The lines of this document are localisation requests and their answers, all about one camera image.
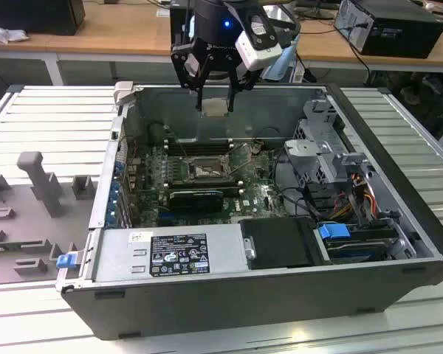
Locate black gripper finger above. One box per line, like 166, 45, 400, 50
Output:
171, 43, 214, 111
227, 68, 261, 111

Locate silver square CPU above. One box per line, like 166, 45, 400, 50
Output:
201, 98, 232, 117

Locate wire locking lever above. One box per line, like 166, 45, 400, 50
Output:
224, 142, 246, 157

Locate white latch RAM slot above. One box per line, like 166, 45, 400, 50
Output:
163, 145, 234, 152
166, 187, 245, 196
163, 136, 234, 144
165, 179, 243, 187

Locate CPU socket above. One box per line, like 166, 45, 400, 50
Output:
186, 153, 234, 182

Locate pale blue teach pendant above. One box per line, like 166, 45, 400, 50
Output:
260, 35, 300, 83

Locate grey case latch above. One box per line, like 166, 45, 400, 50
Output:
112, 80, 138, 108

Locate wooden desk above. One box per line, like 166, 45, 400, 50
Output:
0, 0, 443, 73

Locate black monitor stand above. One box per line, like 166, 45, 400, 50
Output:
294, 0, 339, 21

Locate grey metal drive cage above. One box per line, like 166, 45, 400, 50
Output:
283, 98, 377, 192

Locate green motherboard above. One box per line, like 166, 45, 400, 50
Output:
131, 136, 295, 229

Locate black graphics card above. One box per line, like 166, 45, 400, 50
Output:
168, 190, 224, 214

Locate large black box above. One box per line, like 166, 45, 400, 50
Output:
0, 0, 86, 37

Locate black plastic shroud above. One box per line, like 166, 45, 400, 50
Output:
239, 217, 320, 269

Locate crumpled white paper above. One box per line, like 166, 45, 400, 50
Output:
0, 20, 30, 45

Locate black computer tower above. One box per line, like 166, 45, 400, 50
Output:
334, 0, 443, 60

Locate grey parts rack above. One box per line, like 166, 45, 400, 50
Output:
0, 150, 100, 285

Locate blue disk carrier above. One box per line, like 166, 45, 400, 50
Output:
317, 222, 351, 245

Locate grey power supply with label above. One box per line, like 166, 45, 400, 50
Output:
92, 228, 252, 283

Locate hard disk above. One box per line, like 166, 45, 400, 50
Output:
325, 237, 391, 265

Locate black PC case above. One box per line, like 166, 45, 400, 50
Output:
55, 80, 443, 341

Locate blue case latch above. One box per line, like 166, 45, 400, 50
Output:
56, 253, 78, 269

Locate grey metal disk bay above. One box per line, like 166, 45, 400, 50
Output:
313, 217, 418, 265

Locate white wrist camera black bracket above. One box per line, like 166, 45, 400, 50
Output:
234, 13, 284, 71

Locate black internal cable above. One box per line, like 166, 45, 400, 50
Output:
274, 149, 320, 218

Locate yellow red power wires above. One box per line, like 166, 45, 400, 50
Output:
334, 173, 378, 219

